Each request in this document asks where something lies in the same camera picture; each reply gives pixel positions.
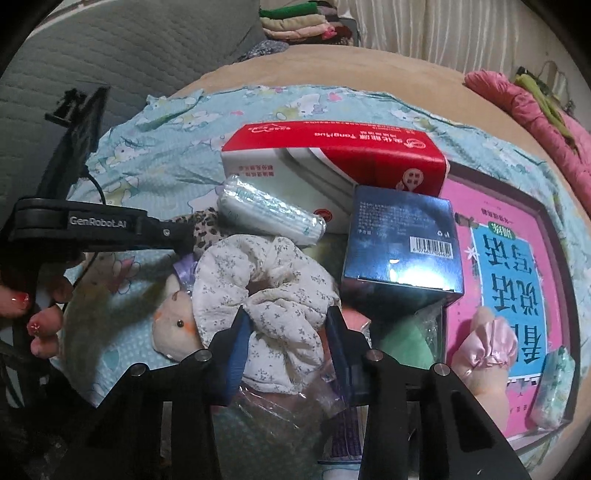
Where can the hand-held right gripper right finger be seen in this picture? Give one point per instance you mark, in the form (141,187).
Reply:
(341,350)

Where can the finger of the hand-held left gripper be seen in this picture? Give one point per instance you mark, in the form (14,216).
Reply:
(171,233)

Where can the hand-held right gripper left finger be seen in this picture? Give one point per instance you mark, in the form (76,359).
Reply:
(238,350)

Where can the beige plush toy purple bow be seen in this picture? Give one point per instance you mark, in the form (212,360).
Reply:
(178,318)

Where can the white floral scrunchie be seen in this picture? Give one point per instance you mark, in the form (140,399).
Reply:
(286,277)

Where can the purple shallow box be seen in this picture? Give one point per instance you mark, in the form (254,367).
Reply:
(558,277)

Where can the mint green soft pad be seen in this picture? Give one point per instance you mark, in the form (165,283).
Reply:
(401,341)

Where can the person's left hand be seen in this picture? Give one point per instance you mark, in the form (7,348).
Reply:
(44,323)

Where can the salmon pink cloth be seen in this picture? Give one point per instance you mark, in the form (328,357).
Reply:
(358,325)

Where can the leopard print scrunchie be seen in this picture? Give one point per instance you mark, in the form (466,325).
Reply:
(207,230)

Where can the light blue printed blanket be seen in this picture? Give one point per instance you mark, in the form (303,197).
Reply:
(161,161)

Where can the small white tissue pack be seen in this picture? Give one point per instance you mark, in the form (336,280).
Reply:
(268,207)

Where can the pink book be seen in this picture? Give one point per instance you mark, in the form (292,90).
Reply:
(461,295)

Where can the dark blue box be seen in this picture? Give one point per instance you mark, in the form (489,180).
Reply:
(397,230)

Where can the pink satin plush toy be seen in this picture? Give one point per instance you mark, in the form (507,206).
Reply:
(489,346)

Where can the red white tissue box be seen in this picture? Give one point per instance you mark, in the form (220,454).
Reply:
(323,138)

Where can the grey quilted headboard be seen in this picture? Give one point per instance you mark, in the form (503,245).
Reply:
(138,46)

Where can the green patterned tissue pack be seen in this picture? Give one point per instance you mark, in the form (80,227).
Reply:
(551,387)

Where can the pile of folded clothes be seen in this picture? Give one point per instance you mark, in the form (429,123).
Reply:
(295,23)

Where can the round tan bed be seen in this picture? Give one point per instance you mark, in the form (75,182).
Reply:
(369,83)

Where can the pink quilt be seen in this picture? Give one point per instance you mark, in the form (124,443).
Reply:
(531,110)

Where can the cream curtain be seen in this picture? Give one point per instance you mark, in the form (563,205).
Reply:
(415,23)

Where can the green cloth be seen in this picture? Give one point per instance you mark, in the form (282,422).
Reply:
(545,97)

